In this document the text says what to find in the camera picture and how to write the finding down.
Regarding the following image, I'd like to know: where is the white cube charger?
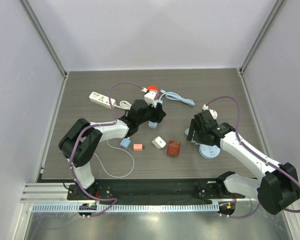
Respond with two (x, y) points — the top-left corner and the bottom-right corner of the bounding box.
(152, 136), (167, 149)

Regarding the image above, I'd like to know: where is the aluminium frame post right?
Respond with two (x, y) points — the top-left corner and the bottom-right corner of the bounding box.
(238, 0), (286, 75)

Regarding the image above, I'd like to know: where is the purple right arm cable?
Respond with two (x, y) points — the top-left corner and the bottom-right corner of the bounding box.
(206, 96), (300, 220)

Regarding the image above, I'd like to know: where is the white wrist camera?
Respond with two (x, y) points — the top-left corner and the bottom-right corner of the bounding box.
(141, 87), (159, 108)
(202, 104), (218, 120)

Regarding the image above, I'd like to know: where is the aluminium frame post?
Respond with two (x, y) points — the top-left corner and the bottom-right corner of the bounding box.
(19, 0), (67, 79)
(238, 0), (286, 75)

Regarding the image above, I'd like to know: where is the dark red cube adapter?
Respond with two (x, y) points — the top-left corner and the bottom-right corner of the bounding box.
(166, 140), (181, 157)

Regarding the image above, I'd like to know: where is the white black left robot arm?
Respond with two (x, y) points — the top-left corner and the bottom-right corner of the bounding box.
(58, 99), (166, 200)

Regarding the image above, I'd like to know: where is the white power strip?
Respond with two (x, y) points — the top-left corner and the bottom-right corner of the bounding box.
(89, 91), (116, 109)

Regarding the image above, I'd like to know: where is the orange-red cube socket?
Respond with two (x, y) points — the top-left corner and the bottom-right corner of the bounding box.
(146, 85), (159, 92)

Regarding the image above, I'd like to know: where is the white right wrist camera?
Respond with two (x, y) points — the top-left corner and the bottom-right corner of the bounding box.
(202, 104), (218, 120)

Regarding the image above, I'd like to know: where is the round light blue socket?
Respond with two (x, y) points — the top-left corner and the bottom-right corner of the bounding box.
(192, 141), (221, 160)

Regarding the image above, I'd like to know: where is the aluminium frame post left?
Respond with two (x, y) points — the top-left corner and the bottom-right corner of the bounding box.
(19, 0), (67, 79)

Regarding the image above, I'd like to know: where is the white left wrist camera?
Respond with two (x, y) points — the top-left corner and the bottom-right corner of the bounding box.
(141, 87), (159, 108)

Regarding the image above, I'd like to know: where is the light blue power cable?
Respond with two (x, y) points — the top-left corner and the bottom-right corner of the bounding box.
(161, 91), (196, 107)

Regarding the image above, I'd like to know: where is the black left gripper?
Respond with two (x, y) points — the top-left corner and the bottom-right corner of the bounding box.
(137, 101), (166, 126)

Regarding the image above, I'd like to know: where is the light blue charger plug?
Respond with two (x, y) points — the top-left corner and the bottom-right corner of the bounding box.
(119, 138), (131, 149)

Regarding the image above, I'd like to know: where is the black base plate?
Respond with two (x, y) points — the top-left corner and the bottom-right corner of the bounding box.
(66, 177), (246, 204)

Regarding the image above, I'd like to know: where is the white slotted cable duct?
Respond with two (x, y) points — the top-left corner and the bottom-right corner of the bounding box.
(32, 202), (220, 214)

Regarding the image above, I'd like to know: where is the pink plug adapter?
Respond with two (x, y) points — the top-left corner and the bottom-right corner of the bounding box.
(133, 143), (146, 152)

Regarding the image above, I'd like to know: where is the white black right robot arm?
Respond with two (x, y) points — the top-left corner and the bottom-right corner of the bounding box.
(187, 110), (300, 215)

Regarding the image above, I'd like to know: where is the thin white charging cable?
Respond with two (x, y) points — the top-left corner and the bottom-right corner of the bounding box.
(93, 139), (135, 179)

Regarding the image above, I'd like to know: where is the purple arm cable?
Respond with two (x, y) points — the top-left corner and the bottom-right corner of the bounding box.
(68, 81), (146, 201)
(206, 96), (300, 220)

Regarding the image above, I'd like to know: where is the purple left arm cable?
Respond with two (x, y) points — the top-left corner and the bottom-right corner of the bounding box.
(68, 81), (146, 201)

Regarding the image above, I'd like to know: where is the aluminium rail front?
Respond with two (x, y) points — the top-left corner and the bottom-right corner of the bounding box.
(21, 181), (295, 202)

